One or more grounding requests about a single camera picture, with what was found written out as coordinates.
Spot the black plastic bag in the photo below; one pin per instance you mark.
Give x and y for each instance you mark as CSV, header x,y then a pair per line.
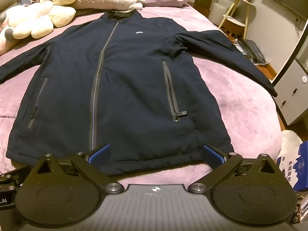
x,y
251,50

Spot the white cylinder bin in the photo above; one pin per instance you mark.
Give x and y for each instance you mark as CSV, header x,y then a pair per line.
x,y
219,13

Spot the dark navy zip jacket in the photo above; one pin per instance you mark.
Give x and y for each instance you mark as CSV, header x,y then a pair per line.
x,y
125,89

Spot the white drawer cabinet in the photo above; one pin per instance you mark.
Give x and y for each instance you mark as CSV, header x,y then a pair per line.
x,y
292,96

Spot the pink plush with grey spots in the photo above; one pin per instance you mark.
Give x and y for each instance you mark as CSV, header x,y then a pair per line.
x,y
3,41

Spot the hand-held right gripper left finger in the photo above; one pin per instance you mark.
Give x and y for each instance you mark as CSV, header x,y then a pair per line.
x,y
99,153

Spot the blue printed box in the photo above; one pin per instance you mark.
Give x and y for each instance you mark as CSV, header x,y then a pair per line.
x,y
296,170

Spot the yellow flower plush pillow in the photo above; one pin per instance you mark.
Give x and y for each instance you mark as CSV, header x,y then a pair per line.
x,y
36,19

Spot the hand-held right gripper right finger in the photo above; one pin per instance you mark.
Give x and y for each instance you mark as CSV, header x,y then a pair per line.
x,y
213,155

